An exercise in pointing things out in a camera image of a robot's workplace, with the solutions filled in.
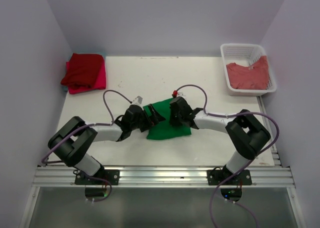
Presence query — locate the light blue folded shirt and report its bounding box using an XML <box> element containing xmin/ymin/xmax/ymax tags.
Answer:
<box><xmin>61</xmin><ymin>85</ymin><xmax>68</xmax><ymax>93</ymax></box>

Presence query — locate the dark red folded shirt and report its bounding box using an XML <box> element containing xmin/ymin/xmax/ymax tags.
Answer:
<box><xmin>60</xmin><ymin>53</ymin><xmax>104</xmax><ymax>89</ymax></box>

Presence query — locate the white plastic basket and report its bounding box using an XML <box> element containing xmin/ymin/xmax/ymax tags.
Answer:
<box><xmin>220</xmin><ymin>43</ymin><xmax>277</xmax><ymax>96</ymax></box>

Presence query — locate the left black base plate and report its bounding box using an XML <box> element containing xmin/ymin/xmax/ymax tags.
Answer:
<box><xmin>73</xmin><ymin>169</ymin><xmax>120</xmax><ymax>186</ymax></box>

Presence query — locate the salmon t shirt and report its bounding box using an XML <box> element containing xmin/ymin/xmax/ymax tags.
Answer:
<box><xmin>226</xmin><ymin>55</ymin><xmax>269</xmax><ymax>90</ymax></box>

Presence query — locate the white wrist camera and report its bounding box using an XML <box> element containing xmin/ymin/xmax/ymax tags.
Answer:
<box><xmin>171</xmin><ymin>90</ymin><xmax>186</xmax><ymax>98</ymax></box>
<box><xmin>131</xmin><ymin>96</ymin><xmax>143</xmax><ymax>106</ymax></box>

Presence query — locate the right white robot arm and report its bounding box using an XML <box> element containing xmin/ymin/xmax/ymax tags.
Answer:
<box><xmin>169</xmin><ymin>96</ymin><xmax>271</xmax><ymax>185</ymax></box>

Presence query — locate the pink folded shirt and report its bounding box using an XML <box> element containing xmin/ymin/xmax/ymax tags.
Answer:
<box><xmin>66</xmin><ymin>62</ymin><xmax>107</xmax><ymax>95</ymax></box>

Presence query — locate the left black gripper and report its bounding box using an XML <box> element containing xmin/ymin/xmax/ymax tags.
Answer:
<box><xmin>130</xmin><ymin>103</ymin><xmax>164</xmax><ymax>132</ymax></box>

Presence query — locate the aluminium mounting rail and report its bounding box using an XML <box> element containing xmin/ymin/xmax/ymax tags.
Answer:
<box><xmin>32</xmin><ymin>151</ymin><xmax>295</xmax><ymax>188</ymax></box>

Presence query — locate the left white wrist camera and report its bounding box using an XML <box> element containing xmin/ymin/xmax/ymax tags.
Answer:
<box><xmin>131</xmin><ymin>96</ymin><xmax>143</xmax><ymax>106</ymax></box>

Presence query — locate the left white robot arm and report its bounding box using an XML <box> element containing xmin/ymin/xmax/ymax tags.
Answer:
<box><xmin>48</xmin><ymin>104</ymin><xmax>166</xmax><ymax>185</ymax></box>

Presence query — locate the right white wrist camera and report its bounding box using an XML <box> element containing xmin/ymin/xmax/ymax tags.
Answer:
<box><xmin>171</xmin><ymin>90</ymin><xmax>186</xmax><ymax>98</ymax></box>

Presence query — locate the green t shirt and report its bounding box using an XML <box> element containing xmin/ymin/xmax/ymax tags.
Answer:
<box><xmin>146</xmin><ymin>98</ymin><xmax>192</xmax><ymax>141</ymax></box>

